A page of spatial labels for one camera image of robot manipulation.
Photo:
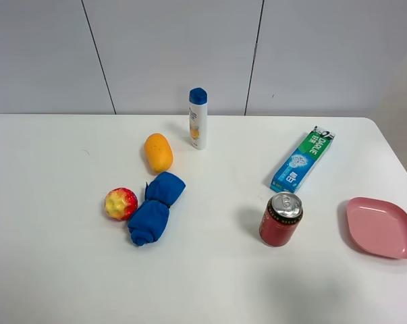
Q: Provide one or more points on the orange mango fruit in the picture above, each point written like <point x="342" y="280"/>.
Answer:
<point x="158" y="153"/>

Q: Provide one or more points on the white shampoo bottle blue cap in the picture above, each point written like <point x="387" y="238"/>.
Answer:
<point x="198" y="117"/>

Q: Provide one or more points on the blue rolled cloth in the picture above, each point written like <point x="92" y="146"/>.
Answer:
<point x="149" y="220"/>

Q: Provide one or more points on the blue green toothpaste box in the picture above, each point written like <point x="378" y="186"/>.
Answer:
<point x="293" y="172"/>

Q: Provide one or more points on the red yellow apple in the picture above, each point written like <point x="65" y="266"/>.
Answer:
<point x="120" y="204"/>

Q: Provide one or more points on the red soda can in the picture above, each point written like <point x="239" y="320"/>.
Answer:
<point x="282" y="215"/>

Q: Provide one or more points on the pink square plate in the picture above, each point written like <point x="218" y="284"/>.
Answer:
<point x="378" y="227"/>

